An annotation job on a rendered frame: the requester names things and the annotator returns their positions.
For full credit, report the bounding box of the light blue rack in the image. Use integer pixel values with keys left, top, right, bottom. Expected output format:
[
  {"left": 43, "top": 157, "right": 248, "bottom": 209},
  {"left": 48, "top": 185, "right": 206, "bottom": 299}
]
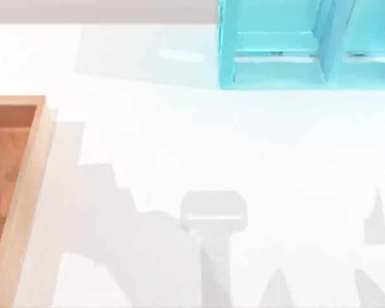
[{"left": 216, "top": 0, "right": 385, "bottom": 91}]

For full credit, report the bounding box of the shallow salmon-coloured box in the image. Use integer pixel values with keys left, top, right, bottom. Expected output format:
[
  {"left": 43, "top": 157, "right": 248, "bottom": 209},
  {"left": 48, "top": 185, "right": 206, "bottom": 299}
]
[{"left": 0, "top": 95, "right": 56, "bottom": 308}]

